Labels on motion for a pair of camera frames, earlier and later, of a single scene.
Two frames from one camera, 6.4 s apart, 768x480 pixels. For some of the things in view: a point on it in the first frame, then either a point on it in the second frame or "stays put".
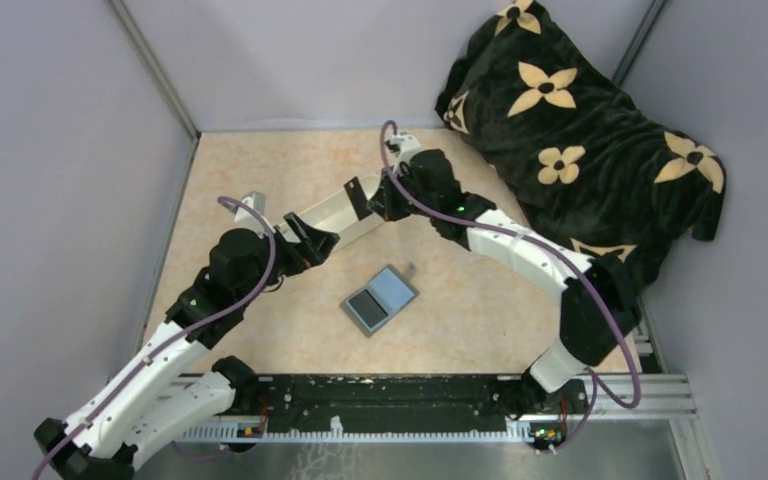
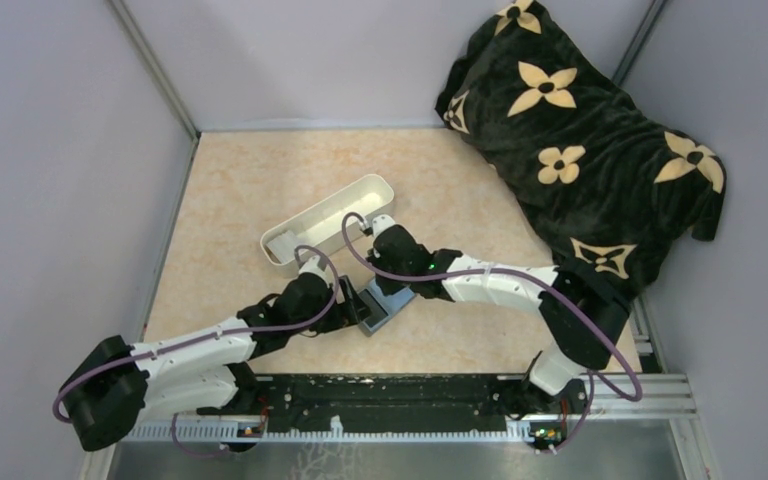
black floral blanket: [582, 158] stays put
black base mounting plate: [391, 402] stays put
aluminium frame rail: [662, 396] stays put
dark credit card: [358, 198] → [377, 311]
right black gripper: [383, 202] → [389, 287]
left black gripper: [314, 245] → [348, 312]
